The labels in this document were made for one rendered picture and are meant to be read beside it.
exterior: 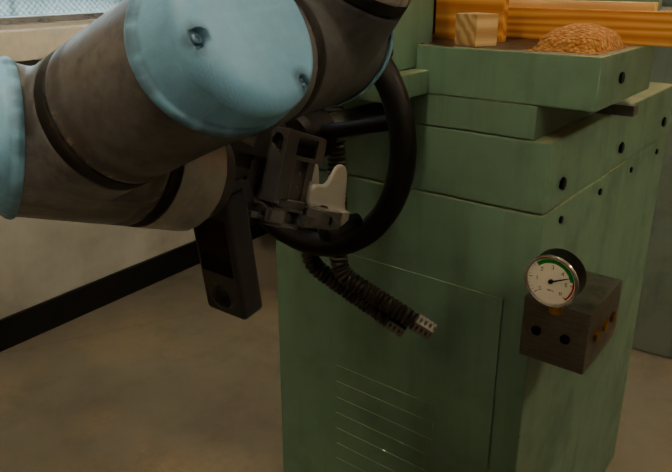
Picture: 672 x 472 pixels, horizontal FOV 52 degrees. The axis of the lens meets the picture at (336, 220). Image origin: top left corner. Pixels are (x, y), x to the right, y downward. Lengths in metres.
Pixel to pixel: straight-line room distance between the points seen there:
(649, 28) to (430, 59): 0.27
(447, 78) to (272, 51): 0.54
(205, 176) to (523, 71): 0.46
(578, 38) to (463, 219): 0.26
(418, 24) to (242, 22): 0.56
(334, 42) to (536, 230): 0.49
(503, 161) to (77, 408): 1.27
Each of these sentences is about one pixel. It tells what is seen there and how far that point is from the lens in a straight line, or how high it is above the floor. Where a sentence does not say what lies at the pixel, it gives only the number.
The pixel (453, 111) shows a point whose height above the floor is 0.82.
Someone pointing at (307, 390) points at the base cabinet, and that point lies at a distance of 1.20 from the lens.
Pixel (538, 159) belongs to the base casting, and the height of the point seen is 0.78.
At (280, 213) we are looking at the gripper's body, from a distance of 0.56.
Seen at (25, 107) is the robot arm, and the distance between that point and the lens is 0.41.
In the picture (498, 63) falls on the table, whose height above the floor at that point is 0.88.
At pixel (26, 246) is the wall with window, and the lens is 2.10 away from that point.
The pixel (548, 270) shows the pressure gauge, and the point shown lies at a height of 0.67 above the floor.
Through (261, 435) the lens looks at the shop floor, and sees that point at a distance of 1.64.
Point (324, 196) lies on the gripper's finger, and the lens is 0.63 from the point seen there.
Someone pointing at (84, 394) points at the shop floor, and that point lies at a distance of 1.87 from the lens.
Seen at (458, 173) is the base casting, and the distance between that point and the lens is 0.89.
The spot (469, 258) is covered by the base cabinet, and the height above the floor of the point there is 0.63.
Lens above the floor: 0.98
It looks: 20 degrees down
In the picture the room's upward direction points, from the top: straight up
